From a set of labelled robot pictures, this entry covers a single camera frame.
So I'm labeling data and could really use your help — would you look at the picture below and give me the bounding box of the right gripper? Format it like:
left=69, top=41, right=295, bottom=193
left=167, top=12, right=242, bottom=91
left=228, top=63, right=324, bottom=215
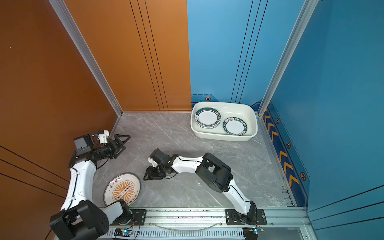
left=141, top=164, right=167, bottom=181

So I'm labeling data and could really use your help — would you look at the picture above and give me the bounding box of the white plastic bin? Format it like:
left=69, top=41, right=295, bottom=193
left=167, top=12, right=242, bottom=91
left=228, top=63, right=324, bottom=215
left=191, top=102, right=258, bottom=142

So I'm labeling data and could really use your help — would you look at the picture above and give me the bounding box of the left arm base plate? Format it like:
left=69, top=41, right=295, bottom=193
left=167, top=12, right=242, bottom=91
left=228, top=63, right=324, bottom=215
left=112, top=209, right=147, bottom=227

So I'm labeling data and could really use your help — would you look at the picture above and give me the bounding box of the orange sunburst plate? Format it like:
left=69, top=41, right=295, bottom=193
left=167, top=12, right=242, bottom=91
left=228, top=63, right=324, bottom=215
left=104, top=173, right=141, bottom=206

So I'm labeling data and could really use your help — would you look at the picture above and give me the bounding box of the circuit board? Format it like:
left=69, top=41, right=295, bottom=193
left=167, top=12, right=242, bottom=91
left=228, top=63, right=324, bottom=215
left=114, top=228, right=134, bottom=239
left=250, top=225, right=265, bottom=238

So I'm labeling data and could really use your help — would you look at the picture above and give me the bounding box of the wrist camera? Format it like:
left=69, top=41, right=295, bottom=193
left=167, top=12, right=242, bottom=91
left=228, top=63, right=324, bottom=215
left=148, top=149, right=169, bottom=168
left=74, top=130, right=110, bottom=150

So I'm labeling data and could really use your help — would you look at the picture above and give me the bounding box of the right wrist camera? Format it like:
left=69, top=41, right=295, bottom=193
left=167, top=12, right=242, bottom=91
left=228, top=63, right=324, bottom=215
left=148, top=149, right=169, bottom=168

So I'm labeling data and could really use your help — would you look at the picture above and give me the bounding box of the large green red plate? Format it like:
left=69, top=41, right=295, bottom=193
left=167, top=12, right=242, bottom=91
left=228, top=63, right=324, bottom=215
left=195, top=108, right=221, bottom=129

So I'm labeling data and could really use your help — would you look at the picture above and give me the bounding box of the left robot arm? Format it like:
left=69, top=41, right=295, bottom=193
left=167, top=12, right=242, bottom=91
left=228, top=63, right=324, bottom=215
left=50, top=131, right=133, bottom=240

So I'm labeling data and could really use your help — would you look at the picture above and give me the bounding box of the left circuit board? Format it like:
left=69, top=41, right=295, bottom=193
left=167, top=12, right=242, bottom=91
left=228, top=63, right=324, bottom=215
left=114, top=228, right=134, bottom=239

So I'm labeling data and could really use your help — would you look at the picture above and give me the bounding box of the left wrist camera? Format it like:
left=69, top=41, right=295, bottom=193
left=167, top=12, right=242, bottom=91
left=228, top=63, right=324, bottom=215
left=74, top=130, right=110, bottom=150

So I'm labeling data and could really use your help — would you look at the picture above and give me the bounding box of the green lettered plate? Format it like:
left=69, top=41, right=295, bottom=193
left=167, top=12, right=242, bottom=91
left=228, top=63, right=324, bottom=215
left=223, top=117, right=248, bottom=136

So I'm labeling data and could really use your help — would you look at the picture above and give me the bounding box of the aluminium front rail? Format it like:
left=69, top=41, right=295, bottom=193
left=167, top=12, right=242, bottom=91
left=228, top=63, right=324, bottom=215
left=96, top=208, right=317, bottom=240

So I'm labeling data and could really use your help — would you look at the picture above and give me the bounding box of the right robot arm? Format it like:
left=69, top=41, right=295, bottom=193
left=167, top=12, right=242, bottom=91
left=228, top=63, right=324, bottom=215
left=144, top=149, right=257, bottom=225

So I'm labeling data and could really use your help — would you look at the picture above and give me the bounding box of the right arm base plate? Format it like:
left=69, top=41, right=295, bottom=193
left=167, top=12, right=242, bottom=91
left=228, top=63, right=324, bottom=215
left=225, top=208, right=268, bottom=226

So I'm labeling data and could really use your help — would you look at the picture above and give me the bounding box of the right circuit board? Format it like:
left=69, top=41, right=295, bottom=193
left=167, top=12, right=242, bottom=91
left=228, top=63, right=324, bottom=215
left=250, top=225, right=265, bottom=238

